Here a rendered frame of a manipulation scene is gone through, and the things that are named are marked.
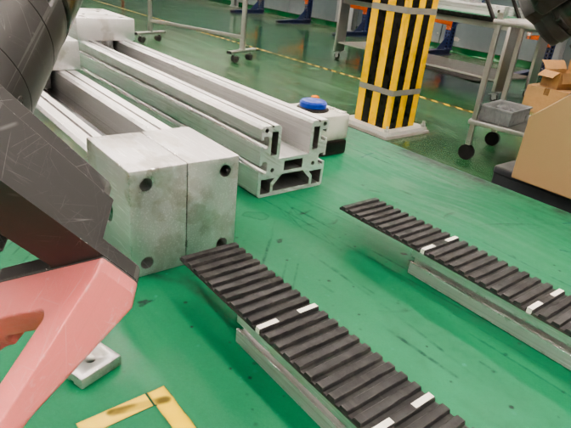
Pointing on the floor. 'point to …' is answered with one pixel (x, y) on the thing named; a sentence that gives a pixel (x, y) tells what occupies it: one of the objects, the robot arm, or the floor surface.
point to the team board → (202, 31)
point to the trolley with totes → (518, 113)
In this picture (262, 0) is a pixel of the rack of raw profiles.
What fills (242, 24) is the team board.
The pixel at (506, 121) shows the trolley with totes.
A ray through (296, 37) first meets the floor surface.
